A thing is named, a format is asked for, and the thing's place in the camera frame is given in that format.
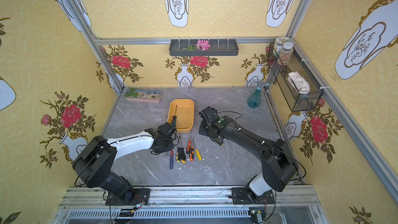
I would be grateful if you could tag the red blue handle screwdriver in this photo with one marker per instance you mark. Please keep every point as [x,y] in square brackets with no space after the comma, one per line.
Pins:
[171,160]

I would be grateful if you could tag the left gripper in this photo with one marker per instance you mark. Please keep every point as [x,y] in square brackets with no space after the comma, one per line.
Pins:
[168,129]

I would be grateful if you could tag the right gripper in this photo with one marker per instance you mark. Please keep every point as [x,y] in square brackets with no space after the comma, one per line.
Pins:
[210,131]

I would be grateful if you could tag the green black handle screwdriver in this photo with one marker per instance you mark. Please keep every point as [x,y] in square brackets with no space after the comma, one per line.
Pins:
[174,120]

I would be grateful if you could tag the black yellow screwdriver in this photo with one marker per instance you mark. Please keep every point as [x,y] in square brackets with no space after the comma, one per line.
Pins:
[178,155]
[182,156]

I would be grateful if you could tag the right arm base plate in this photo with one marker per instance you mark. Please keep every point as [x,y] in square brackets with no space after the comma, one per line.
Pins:
[252,196]

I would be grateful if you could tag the orange black grip screwdriver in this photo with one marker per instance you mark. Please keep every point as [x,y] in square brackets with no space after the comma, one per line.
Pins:
[191,151]

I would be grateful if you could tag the pink tray with stones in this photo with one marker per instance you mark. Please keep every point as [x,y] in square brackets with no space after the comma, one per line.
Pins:
[145,96]

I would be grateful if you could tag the white cloth bundle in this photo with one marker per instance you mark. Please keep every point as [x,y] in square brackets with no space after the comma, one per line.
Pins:
[298,83]

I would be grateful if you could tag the black wire basket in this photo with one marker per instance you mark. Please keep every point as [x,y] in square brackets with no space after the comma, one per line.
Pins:
[296,102]

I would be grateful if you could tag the yellow plastic storage box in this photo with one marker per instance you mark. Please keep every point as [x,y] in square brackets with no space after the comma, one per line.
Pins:
[185,114]

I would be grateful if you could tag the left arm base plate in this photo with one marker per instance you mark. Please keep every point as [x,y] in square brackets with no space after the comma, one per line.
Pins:
[132,197]

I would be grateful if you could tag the aluminium front rail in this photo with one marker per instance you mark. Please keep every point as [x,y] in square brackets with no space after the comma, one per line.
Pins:
[297,204]

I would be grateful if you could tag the teal spray bottle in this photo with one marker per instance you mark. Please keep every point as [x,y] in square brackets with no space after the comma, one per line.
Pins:
[254,100]

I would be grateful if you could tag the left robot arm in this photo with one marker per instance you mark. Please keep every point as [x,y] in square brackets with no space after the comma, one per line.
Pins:
[94,163]

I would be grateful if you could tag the grey wall shelf tray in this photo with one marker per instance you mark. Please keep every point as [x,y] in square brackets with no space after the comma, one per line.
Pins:
[219,47]

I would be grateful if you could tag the orange handle screwdriver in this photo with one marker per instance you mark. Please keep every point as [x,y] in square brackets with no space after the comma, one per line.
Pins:
[188,146]

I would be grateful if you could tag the pink artificial flower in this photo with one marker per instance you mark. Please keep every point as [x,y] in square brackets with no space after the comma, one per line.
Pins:
[203,44]

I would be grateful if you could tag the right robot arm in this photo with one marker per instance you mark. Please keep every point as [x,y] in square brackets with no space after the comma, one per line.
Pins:
[277,162]

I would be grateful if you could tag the spice jar front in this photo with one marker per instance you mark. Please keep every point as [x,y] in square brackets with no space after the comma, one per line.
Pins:
[285,53]

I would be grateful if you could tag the yellow handle screwdriver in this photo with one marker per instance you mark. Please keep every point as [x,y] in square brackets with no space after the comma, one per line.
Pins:
[197,151]

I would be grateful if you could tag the white lid jar back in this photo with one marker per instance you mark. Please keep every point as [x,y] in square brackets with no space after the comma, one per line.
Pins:
[278,44]

